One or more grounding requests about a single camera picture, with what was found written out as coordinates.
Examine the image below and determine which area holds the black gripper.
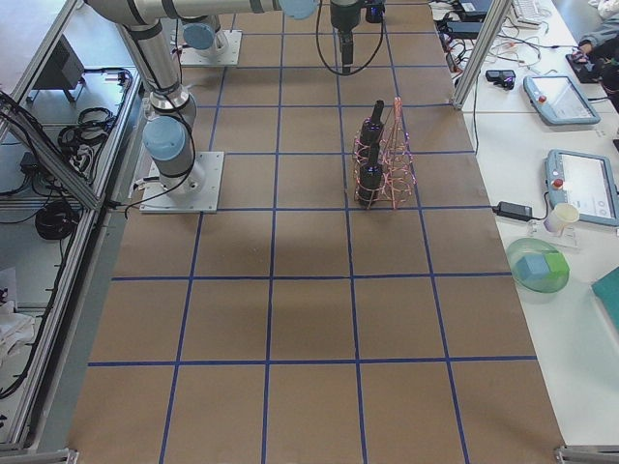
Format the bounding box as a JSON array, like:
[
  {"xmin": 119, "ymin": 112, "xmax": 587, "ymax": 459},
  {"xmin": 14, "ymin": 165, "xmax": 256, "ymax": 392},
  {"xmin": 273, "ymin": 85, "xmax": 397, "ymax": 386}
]
[{"xmin": 330, "ymin": 0, "xmax": 361, "ymax": 33}]

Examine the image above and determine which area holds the aluminium frame post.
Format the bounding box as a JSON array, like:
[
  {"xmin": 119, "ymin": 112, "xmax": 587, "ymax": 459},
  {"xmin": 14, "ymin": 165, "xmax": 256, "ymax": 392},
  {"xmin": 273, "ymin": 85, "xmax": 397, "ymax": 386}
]
[{"xmin": 452, "ymin": 0, "xmax": 511, "ymax": 110}]

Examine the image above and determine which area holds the upper teach pendant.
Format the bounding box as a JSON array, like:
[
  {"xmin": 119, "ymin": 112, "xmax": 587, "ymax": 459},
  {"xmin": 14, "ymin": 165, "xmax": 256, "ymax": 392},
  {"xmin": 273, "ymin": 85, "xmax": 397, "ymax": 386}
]
[{"xmin": 522, "ymin": 75, "xmax": 601, "ymax": 126}]

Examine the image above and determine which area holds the teach pendant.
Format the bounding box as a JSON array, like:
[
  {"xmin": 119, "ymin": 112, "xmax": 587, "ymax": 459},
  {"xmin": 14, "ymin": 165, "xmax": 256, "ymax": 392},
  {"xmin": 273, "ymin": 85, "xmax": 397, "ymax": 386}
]
[
  {"xmin": 545, "ymin": 149, "xmax": 618, "ymax": 226},
  {"xmin": 522, "ymin": 75, "xmax": 601, "ymax": 126}
]

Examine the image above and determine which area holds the lower teach pendant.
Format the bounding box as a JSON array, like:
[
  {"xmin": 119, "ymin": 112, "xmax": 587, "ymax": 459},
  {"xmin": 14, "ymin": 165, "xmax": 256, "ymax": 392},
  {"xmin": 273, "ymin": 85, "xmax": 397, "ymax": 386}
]
[{"xmin": 545, "ymin": 149, "xmax": 618, "ymax": 226}]

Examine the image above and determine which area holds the black box on stand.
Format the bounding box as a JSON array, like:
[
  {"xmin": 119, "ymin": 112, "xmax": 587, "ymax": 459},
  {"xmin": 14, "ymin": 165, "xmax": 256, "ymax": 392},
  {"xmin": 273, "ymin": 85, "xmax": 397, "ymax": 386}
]
[{"xmin": 26, "ymin": 35, "xmax": 85, "ymax": 103}]

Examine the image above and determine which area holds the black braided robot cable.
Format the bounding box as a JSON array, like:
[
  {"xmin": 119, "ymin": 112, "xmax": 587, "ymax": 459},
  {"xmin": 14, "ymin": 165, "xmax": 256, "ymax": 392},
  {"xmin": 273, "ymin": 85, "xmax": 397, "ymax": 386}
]
[{"xmin": 315, "ymin": 3, "xmax": 387, "ymax": 75}]

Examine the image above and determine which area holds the blue foam cube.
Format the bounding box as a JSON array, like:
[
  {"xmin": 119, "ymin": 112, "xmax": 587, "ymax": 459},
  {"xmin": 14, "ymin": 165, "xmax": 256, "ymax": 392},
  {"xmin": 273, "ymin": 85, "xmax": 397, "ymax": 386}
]
[{"xmin": 513, "ymin": 254, "xmax": 548, "ymax": 281}]

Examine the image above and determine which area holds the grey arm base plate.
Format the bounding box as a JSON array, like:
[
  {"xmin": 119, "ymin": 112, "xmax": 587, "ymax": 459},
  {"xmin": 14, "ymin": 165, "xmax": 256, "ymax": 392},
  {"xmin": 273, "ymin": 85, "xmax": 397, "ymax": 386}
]
[
  {"xmin": 139, "ymin": 152, "xmax": 224, "ymax": 214},
  {"xmin": 181, "ymin": 27, "xmax": 242, "ymax": 68}
]

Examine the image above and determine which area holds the teal book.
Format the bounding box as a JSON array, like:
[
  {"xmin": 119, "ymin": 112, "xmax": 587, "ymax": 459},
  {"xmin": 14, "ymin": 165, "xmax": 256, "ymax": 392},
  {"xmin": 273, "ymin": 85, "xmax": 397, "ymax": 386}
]
[{"xmin": 592, "ymin": 268, "xmax": 619, "ymax": 329}]

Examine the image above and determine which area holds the dark wine bottle near slot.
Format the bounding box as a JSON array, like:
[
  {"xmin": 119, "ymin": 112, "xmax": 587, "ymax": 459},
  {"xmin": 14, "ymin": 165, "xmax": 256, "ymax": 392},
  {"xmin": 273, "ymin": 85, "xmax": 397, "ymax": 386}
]
[{"xmin": 357, "ymin": 143, "xmax": 382, "ymax": 208}]

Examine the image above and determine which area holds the green glass bowl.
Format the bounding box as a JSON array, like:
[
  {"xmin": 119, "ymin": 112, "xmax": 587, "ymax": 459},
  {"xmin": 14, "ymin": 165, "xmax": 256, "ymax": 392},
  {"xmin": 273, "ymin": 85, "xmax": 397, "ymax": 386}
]
[{"xmin": 506, "ymin": 238, "xmax": 570, "ymax": 294}]

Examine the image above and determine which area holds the white paper cup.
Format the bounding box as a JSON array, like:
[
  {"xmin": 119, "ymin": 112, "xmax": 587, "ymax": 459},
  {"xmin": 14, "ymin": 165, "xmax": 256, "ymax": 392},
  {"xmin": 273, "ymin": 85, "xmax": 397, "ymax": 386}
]
[{"xmin": 544, "ymin": 203, "xmax": 579, "ymax": 235}]

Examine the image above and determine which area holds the dark wine bottle far slot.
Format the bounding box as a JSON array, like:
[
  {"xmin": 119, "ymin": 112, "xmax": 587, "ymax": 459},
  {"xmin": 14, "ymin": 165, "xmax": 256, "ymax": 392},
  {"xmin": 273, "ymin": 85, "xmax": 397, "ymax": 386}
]
[{"xmin": 358, "ymin": 100, "xmax": 384, "ymax": 158}]

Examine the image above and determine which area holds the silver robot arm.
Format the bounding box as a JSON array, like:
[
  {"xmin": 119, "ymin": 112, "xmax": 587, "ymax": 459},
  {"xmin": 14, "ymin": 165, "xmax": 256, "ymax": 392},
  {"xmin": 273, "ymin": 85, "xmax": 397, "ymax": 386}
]
[
  {"xmin": 87, "ymin": 1, "xmax": 320, "ymax": 114},
  {"xmin": 182, "ymin": 15, "xmax": 228, "ymax": 57}
]

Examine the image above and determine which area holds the green foam cube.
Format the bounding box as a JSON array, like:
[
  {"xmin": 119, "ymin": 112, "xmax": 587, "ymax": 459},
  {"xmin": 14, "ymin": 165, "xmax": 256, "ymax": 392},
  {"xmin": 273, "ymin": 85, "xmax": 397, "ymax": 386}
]
[{"xmin": 544, "ymin": 251, "xmax": 570, "ymax": 278}]

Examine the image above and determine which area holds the copper wire wine basket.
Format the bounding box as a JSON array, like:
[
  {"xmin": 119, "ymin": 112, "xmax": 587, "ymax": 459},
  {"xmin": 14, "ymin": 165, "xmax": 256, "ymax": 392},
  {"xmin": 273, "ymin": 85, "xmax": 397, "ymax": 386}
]
[{"xmin": 353, "ymin": 96, "xmax": 416, "ymax": 210}]

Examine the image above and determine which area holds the black power adapter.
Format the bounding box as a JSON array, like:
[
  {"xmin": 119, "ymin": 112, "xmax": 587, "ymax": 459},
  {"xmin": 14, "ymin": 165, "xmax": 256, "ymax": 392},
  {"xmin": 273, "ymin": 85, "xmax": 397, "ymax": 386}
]
[{"xmin": 492, "ymin": 201, "xmax": 533, "ymax": 222}]

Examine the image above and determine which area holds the dark wine bottle slot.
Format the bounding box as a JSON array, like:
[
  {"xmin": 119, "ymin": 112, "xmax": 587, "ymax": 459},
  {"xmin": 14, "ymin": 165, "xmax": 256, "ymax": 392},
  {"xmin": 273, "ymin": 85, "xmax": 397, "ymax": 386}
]
[
  {"xmin": 357, "ymin": 143, "xmax": 382, "ymax": 208},
  {"xmin": 358, "ymin": 100, "xmax": 384, "ymax": 158}
]

